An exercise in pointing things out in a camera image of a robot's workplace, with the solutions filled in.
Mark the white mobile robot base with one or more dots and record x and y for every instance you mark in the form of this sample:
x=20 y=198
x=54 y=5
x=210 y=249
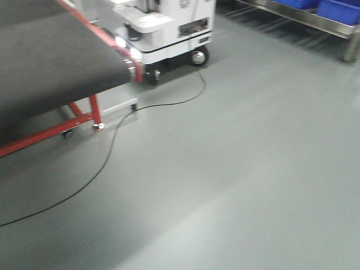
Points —
x=155 y=31

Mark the blue plastic bin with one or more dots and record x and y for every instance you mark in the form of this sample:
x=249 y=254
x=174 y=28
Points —
x=346 y=11
x=300 y=4

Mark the steel shelf rack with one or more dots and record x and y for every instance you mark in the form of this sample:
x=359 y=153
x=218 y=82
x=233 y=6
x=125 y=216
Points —
x=310 y=18

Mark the black conveyor belt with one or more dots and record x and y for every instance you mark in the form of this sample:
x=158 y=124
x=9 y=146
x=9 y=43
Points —
x=50 y=64

